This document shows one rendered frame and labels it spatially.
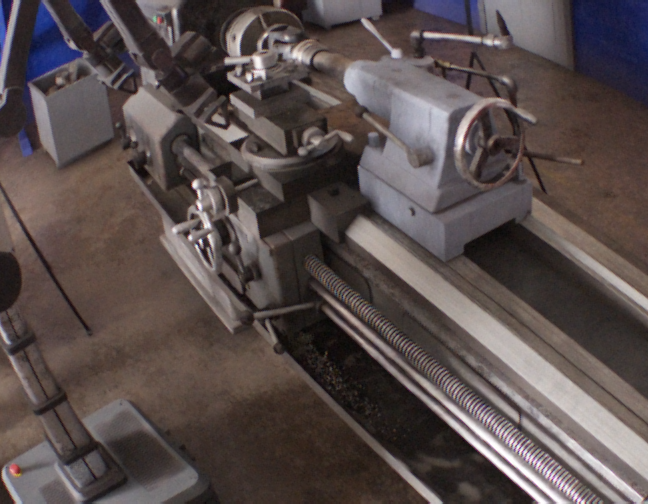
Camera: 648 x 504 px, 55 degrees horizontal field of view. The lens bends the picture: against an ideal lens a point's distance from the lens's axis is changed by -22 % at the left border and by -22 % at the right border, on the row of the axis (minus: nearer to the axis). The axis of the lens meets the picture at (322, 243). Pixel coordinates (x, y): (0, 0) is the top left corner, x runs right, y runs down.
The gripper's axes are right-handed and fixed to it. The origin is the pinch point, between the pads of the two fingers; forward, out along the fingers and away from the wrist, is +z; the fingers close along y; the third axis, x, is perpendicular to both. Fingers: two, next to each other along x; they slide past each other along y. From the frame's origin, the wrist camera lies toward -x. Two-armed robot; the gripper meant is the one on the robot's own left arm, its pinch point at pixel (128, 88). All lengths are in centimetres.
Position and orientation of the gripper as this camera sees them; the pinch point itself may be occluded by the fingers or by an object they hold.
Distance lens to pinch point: 193.5
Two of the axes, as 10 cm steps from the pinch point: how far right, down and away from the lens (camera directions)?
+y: -6.6, -3.6, 6.6
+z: 4.7, 4.9, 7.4
